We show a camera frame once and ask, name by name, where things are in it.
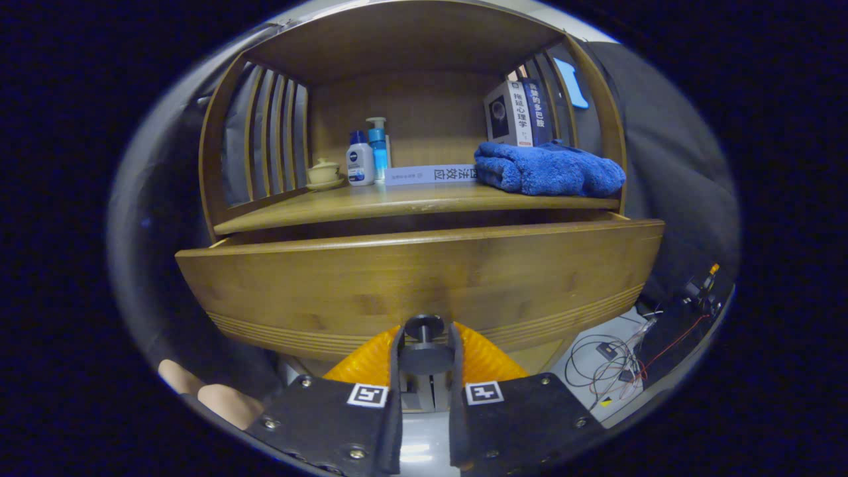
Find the beige lidded teacup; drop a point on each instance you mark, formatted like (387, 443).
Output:
(323, 173)

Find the blue folded towel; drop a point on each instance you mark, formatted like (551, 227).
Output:
(550, 172)

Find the white standing book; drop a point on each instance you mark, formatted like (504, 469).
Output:
(507, 116)

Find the pale blue lying book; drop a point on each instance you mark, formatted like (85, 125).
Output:
(430, 175)

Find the white bottle with blue cap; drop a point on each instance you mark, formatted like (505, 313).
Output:
(360, 165)

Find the wooden countertop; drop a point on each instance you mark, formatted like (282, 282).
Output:
(371, 202)

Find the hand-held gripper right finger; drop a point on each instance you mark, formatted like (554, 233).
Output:
(456, 430)

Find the wooden cabinet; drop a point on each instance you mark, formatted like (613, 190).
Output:
(411, 40)

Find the blue pump bottle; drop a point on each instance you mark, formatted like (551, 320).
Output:
(379, 156)

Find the dark blue standing book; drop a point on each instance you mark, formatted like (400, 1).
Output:
(538, 112)

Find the black drawer knob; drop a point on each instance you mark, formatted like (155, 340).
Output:
(424, 361)

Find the orange and black tool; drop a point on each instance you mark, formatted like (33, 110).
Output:
(702, 288)

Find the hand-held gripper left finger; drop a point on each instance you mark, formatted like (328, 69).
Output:
(395, 430)

